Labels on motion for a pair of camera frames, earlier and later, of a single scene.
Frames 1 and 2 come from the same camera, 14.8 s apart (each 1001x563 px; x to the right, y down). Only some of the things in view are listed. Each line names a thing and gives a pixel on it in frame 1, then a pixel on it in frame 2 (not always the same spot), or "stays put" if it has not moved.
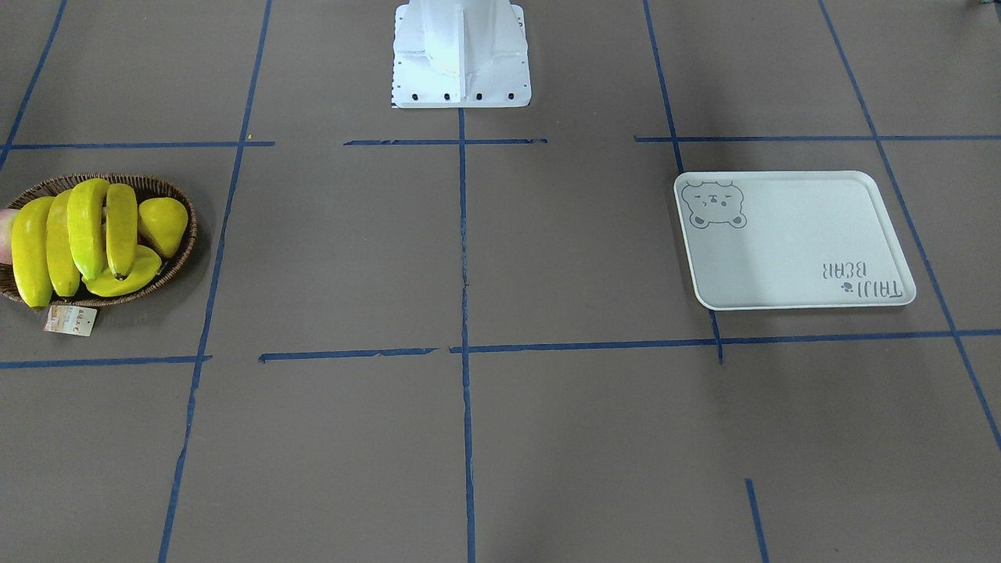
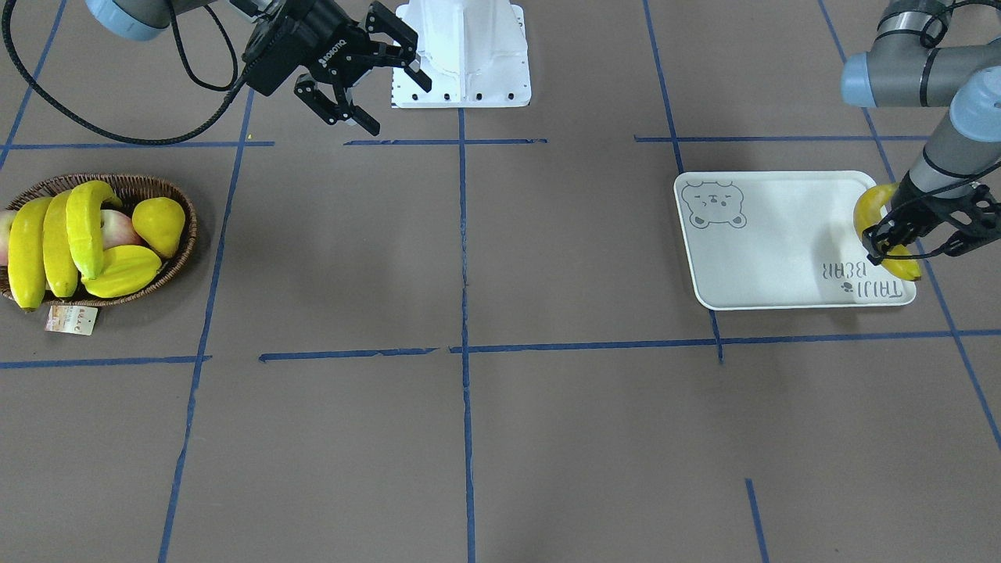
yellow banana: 30,251 stays put
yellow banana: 121,218 -> 867,212
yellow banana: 86,241 stays put
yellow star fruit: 145,267 stays put
